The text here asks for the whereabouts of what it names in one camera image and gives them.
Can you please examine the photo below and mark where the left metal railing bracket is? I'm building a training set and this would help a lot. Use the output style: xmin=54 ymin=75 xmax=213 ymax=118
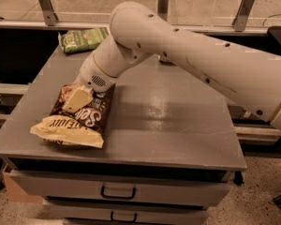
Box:
xmin=38 ymin=0 xmax=58 ymax=26

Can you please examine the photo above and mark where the green jalapeno chip bag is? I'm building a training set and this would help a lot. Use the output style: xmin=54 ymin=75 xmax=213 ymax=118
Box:
xmin=58 ymin=27 xmax=109 ymax=54

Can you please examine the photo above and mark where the upper grey drawer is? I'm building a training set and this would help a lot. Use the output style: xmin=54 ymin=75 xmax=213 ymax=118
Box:
xmin=10 ymin=170 xmax=229 ymax=207

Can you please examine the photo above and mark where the lower grey drawer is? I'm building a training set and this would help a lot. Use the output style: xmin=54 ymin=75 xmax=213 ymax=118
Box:
xmin=43 ymin=201 xmax=208 ymax=225

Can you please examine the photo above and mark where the grey drawer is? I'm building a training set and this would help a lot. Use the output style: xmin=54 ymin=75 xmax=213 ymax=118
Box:
xmin=43 ymin=201 xmax=208 ymax=225
xmin=10 ymin=170 xmax=229 ymax=207

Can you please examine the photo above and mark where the crumpled green white snack bag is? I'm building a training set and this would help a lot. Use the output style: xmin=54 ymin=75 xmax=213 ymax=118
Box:
xmin=158 ymin=55 xmax=172 ymax=64

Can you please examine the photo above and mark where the right metal railing bracket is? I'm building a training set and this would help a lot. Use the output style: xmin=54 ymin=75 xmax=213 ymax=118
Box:
xmin=232 ymin=0 xmax=255 ymax=32

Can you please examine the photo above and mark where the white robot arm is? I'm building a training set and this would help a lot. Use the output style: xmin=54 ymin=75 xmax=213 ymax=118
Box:
xmin=74 ymin=2 xmax=281 ymax=130

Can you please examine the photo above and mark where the brown Late July chip bag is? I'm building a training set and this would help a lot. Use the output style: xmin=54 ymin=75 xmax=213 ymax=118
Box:
xmin=30 ymin=83 xmax=115 ymax=148

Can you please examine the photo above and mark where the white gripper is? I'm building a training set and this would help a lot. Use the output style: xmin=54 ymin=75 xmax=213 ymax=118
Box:
xmin=63 ymin=54 xmax=117 ymax=113

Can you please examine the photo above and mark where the middle metal railing bracket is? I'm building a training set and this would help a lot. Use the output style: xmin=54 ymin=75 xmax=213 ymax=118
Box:
xmin=157 ymin=0 xmax=169 ymax=21

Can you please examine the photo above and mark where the metal railing bracket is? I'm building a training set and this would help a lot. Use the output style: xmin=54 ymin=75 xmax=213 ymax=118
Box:
xmin=232 ymin=0 xmax=255 ymax=32
xmin=38 ymin=0 xmax=58 ymax=26
xmin=157 ymin=0 xmax=169 ymax=21

